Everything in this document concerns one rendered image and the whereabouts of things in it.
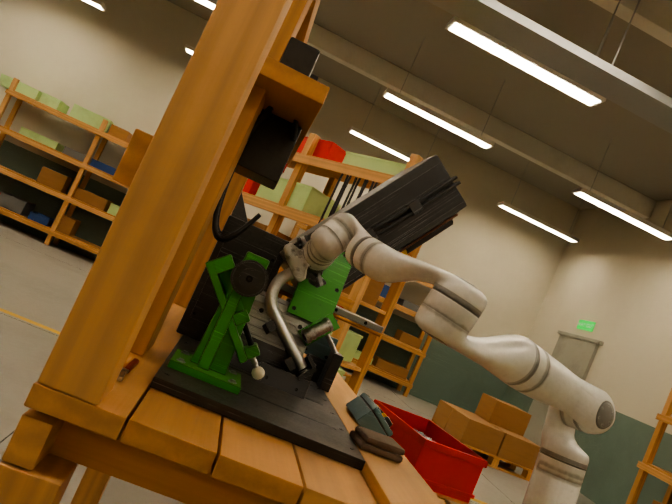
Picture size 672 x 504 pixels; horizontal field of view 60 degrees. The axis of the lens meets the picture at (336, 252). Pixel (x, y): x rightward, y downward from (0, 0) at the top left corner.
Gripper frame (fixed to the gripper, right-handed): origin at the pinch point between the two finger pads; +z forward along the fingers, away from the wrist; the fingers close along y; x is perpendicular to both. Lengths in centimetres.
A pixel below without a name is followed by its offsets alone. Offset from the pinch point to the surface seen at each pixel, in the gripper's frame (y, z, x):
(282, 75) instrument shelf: 33, -39, 0
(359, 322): -18.1, 15.1, -13.0
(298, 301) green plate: -7.3, 2.8, 4.2
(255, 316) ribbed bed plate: -6.7, 4.3, 15.6
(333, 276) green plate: -4.4, 2.8, -7.1
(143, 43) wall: 564, 796, -108
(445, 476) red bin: -63, 5, -15
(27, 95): 512, 788, 93
